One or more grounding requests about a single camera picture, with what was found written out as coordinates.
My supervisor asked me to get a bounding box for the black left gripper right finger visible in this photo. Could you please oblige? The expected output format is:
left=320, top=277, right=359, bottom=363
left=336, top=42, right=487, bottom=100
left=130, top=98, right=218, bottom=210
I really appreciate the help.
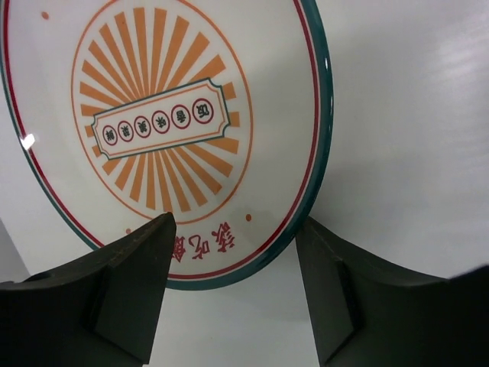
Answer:
left=296, top=219, right=488, bottom=366

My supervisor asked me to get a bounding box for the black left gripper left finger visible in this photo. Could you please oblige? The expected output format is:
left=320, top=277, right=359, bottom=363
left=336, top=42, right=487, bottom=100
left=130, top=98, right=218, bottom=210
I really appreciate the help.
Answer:
left=1, top=213, right=176, bottom=366

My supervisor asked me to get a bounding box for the white plate orange sunburst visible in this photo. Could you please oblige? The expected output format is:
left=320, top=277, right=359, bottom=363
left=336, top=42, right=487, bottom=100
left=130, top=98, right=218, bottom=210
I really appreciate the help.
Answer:
left=1, top=1, right=334, bottom=291

